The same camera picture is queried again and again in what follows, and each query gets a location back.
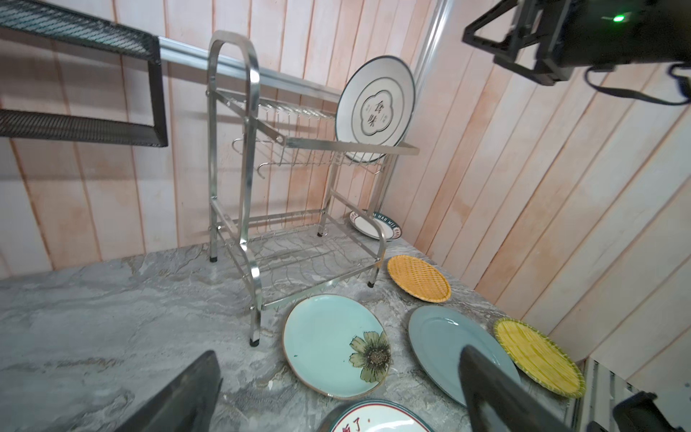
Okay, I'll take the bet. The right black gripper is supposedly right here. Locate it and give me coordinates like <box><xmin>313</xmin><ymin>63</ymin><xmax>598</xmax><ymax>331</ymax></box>
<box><xmin>462</xmin><ymin>0</ymin><xmax>648</xmax><ymax>86</ymax></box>

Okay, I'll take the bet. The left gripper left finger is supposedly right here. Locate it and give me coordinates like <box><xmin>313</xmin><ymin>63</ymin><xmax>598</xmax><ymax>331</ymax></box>
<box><xmin>117</xmin><ymin>350</ymin><xmax>222</xmax><ymax>431</ymax></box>

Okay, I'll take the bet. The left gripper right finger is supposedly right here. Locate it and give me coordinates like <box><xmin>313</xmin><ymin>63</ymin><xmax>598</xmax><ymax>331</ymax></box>
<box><xmin>459</xmin><ymin>346</ymin><xmax>569</xmax><ymax>431</ymax></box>

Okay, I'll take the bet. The white plate with black emblem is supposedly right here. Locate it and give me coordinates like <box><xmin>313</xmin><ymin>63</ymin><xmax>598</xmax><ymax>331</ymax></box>
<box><xmin>335</xmin><ymin>55</ymin><xmax>416</xmax><ymax>147</ymax></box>

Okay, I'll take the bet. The stainless steel dish rack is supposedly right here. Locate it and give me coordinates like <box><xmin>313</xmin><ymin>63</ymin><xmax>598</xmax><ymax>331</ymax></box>
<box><xmin>206</xmin><ymin>31</ymin><xmax>417</xmax><ymax>346</ymax></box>

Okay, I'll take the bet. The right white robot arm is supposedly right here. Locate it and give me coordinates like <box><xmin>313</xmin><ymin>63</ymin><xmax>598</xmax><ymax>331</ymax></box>
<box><xmin>462</xmin><ymin>0</ymin><xmax>690</xmax><ymax>106</ymax></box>

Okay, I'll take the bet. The yellow woven plate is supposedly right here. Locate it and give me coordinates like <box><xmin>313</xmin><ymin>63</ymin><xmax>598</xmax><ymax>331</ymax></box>
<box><xmin>493</xmin><ymin>317</ymin><xmax>587</xmax><ymax>399</ymax></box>

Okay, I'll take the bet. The grey green plain plate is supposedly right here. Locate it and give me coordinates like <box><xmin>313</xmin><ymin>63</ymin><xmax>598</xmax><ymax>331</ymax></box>
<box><xmin>408</xmin><ymin>305</ymin><xmax>521</xmax><ymax>406</ymax></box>

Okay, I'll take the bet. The sunburst plate in centre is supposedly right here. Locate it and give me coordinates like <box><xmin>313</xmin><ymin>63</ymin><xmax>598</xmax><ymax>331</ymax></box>
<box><xmin>319</xmin><ymin>399</ymin><xmax>433</xmax><ymax>432</ymax></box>

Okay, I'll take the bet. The orange woven plate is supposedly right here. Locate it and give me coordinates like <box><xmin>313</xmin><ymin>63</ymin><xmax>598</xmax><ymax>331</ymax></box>
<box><xmin>387</xmin><ymin>255</ymin><xmax>452</xmax><ymax>303</ymax></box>

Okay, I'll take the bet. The light green flower plate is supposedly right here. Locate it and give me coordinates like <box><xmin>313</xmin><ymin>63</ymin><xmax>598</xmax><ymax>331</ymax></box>
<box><xmin>283</xmin><ymin>294</ymin><xmax>392</xmax><ymax>400</ymax></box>

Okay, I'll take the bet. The white plate with lettered rim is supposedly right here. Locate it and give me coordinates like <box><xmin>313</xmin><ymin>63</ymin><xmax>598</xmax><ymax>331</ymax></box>
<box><xmin>349</xmin><ymin>212</ymin><xmax>402</xmax><ymax>241</ymax></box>

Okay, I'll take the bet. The aluminium front rail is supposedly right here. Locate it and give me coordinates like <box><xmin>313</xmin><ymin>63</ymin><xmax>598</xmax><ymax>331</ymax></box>
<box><xmin>571</xmin><ymin>355</ymin><xmax>691</xmax><ymax>432</ymax></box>

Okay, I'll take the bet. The horizontal aluminium wall rail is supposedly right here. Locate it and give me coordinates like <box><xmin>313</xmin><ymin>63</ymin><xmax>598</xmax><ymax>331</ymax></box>
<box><xmin>158</xmin><ymin>37</ymin><xmax>342</xmax><ymax>103</ymax></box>

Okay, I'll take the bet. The black mesh wall basket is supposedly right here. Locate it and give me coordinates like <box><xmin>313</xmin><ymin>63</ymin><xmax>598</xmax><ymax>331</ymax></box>
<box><xmin>1</xmin><ymin>1</ymin><xmax>168</xmax><ymax>148</ymax></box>

